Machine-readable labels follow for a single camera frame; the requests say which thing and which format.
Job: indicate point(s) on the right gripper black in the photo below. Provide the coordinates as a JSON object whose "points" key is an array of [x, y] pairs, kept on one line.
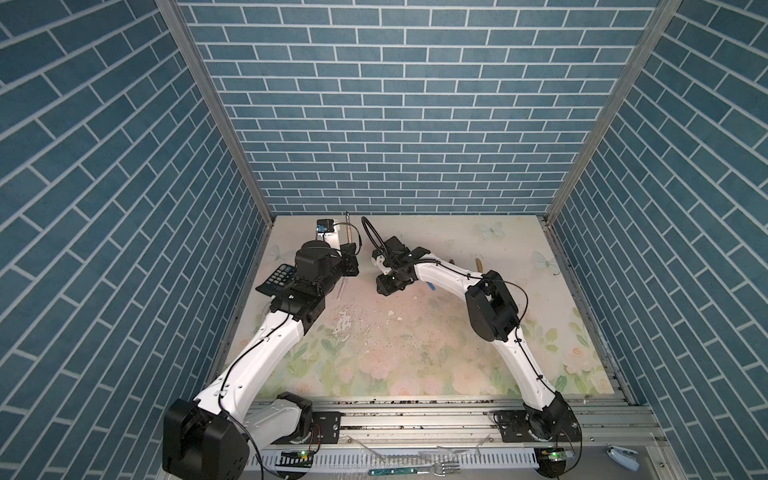
{"points": [[383, 287]]}

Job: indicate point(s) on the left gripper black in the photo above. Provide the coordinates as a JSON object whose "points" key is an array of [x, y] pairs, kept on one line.
{"points": [[348, 259]]}

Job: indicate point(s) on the pink pen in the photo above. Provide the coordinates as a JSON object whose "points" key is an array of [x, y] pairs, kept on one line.
{"points": [[342, 287]]}

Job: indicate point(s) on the brown pen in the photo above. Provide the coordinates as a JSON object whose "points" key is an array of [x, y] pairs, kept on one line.
{"points": [[348, 229]]}

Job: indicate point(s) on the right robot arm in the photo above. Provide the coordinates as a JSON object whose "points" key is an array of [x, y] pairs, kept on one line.
{"points": [[494, 316]]}

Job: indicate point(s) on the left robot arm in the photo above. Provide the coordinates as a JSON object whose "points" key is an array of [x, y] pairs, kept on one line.
{"points": [[207, 437]]}

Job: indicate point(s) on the black calculator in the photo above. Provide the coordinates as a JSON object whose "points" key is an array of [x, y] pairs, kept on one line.
{"points": [[277, 280]]}

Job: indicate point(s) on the white blue stapler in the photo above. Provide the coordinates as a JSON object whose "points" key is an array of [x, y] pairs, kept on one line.
{"points": [[626, 458]]}

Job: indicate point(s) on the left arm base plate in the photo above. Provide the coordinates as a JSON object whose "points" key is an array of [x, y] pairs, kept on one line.
{"points": [[324, 428]]}

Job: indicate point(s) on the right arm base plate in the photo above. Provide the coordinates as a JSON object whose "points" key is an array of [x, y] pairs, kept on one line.
{"points": [[521, 426]]}

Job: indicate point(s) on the green handled fork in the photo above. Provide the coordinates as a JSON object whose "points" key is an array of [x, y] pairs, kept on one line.
{"points": [[438, 469]]}

